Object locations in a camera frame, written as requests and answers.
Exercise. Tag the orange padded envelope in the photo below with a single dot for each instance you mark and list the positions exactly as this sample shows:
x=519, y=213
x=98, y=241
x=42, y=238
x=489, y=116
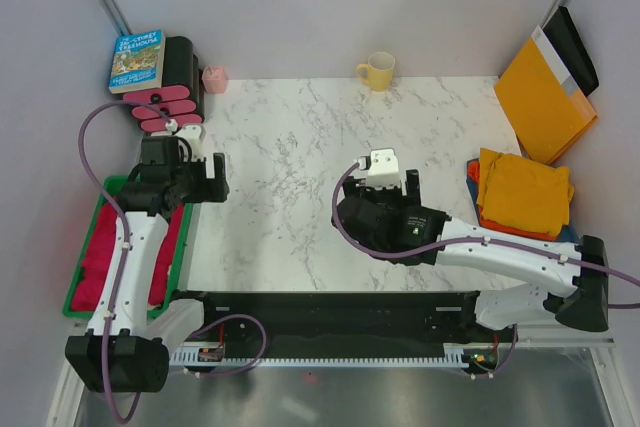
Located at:
x=546, y=108

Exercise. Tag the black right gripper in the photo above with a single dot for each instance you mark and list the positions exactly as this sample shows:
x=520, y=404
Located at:
x=352, y=187

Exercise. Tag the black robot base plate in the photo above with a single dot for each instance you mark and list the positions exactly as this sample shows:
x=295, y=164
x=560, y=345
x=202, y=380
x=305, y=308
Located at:
x=342, y=326

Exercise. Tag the aluminium frame rail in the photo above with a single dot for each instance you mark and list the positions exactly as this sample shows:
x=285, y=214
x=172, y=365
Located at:
x=557, y=336

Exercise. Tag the white slotted cable duct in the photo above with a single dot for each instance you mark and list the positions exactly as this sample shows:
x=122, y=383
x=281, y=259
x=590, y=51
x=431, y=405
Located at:
x=197, y=355

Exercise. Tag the black pink drawer organizer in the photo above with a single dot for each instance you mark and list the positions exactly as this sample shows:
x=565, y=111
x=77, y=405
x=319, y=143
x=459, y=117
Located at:
x=181, y=94

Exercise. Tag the folded blue t-shirt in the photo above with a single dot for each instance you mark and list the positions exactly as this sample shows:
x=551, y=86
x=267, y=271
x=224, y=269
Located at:
x=568, y=234

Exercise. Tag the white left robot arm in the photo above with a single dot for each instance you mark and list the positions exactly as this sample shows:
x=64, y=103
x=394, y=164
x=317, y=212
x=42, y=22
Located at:
x=122, y=351

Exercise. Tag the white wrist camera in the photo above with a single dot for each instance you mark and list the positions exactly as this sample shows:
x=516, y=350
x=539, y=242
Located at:
x=382, y=169
x=191, y=137

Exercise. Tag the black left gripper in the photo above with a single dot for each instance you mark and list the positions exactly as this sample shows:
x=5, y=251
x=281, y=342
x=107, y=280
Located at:
x=210, y=189

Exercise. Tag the small pink box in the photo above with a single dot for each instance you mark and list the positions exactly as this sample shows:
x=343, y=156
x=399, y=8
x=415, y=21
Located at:
x=214, y=79

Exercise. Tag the green plastic tray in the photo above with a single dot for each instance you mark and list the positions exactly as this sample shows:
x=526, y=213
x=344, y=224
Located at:
x=175, y=270

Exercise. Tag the blue treehouse paperback book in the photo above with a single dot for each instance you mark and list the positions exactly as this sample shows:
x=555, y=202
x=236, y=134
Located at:
x=138, y=62

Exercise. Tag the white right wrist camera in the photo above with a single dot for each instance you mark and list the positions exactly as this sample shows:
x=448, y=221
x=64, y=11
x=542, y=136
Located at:
x=382, y=169

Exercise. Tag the crimson red t-shirt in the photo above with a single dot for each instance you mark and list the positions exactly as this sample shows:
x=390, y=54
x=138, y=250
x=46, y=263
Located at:
x=98, y=256

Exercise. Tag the yellow ceramic mug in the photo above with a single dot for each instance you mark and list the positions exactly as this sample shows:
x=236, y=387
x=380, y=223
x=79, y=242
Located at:
x=377, y=72

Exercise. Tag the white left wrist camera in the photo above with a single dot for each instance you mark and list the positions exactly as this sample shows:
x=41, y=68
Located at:
x=191, y=137

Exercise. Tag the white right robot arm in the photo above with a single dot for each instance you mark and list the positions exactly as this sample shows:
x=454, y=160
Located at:
x=563, y=281

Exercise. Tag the black folder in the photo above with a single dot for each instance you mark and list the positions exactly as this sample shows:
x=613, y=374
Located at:
x=564, y=36

